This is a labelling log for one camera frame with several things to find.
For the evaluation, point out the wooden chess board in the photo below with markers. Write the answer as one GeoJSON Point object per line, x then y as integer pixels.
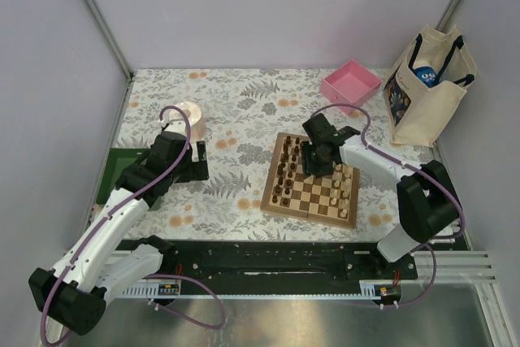
{"type": "Point", "coordinates": [331, 200]}

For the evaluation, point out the pink open box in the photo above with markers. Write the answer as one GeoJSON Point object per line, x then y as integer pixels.
{"type": "Point", "coordinates": [351, 83]}

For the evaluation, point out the cream canvas tote bag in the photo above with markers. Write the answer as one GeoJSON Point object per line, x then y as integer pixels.
{"type": "Point", "coordinates": [417, 114]}

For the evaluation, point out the peach toilet paper roll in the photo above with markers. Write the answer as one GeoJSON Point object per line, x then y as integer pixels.
{"type": "Point", "coordinates": [196, 119]}

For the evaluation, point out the green open box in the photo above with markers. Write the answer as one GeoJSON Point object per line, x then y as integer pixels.
{"type": "Point", "coordinates": [117, 160]}

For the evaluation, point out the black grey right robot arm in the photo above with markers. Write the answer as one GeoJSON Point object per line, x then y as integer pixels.
{"type": "Point", "coordinates": [427, 201]}

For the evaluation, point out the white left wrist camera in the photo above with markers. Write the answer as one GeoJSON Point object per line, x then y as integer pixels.
{"type": "Point", "coordinates": [177, 125]}

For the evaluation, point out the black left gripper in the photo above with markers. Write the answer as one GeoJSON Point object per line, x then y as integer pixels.
{"type": "Point", "coordinates": [197, 170]}

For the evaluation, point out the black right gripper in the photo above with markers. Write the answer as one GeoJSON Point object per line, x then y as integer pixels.
{"type": "Point", "coordinates": [308, 166]}

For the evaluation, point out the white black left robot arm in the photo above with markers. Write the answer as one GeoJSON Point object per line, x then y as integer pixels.
{"type": "Point", "coordinates": [76, 290]}

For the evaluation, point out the floral table mat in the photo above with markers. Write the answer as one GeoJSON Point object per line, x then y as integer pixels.
{"type": "Point", "coordinates": [244, 111]}

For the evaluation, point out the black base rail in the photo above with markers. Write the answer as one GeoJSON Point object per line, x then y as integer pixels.
{"type": "Point", "coordinates": [204, 260]}

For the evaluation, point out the blue white bottle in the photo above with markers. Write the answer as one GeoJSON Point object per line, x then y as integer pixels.
{"type": "Point", "coordinates": [425, 72]}

